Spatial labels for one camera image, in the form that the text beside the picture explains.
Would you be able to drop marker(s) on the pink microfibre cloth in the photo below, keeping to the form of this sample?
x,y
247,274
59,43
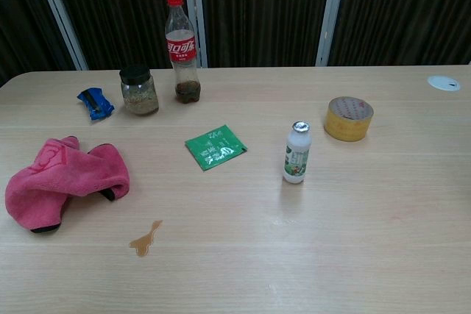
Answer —
x,y
73,176

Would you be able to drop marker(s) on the green sachet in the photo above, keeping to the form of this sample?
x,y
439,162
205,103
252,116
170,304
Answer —
x,y
215,146

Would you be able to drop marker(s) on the small white milk drink bottle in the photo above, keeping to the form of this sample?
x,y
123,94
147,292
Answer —
x,y
296,156

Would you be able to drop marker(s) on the cola bottle with red cap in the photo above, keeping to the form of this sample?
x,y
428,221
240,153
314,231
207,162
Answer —
x,y
180,49

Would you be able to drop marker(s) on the glass jar with black lid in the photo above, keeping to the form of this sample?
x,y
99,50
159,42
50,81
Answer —
x,y
139,97

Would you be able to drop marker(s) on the yellow packing tape roll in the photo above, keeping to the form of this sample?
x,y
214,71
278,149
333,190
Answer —
x,y
347,123

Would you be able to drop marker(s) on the blue snack packet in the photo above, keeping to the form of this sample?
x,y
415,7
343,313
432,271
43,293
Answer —
x,y
96,104

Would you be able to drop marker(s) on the brown liquid spill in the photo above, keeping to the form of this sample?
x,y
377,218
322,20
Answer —
x,y
141,246

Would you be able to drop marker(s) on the grey partition post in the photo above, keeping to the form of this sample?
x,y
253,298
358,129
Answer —
x,y
331,16
195,16
60,16

